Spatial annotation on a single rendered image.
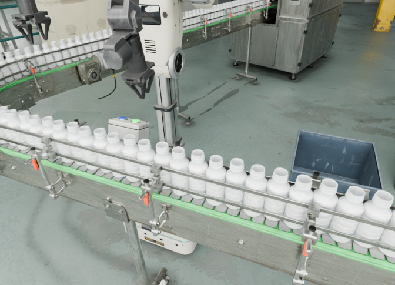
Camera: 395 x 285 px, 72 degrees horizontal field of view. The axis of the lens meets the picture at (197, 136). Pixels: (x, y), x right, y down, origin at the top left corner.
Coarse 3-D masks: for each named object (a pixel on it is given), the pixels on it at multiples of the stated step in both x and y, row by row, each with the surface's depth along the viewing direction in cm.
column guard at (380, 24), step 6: (384, 0) 624; (390, 0) 620; (384, 6) 630; (390, 6) 626; (378, 12) 647; (384, 12) 635; (390, 12) 631; (378, 18) 646; (384, 18) 641; (390, 18) 637; (378, 24) 652; (384, 24) 647; (390, 24) 643; (372, 30) 665; (378, 30) 658; (384, 30) 653
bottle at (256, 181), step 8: (256, 168) 75; (264, 168) 73; (248, 176) 77; (256, 176) 73; (264, 176) 74; (248, 184) 75; (256, 184) 74; (264, 184) 74; (264, 192) 75; (248, 200) 77; (256, 200) 76; (264, 200) 78; (256, 208) 78; (256, 216) 80
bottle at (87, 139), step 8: (80, 128) 93; (88, 128) 94; (88, 136) 93; (80, 144) 94; (88, 144) 93; (88, 152) 95; (88, 160) 97; (96, 160) 98; (88, 168) 99; (96, 168) 99
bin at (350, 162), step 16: (304, 144) 131; (320, 144) 128; (336, 144) 125; (352, 144) 122; (368, 144) 119; (304, 160) 136; (320, 160) 132; (336, 160) 129; (352, 160) 126; (368, 160) 120; (320, 176) 102; (336, 176) 133; (352, 176) 130; (368, 176) 115; (368, 192) 97
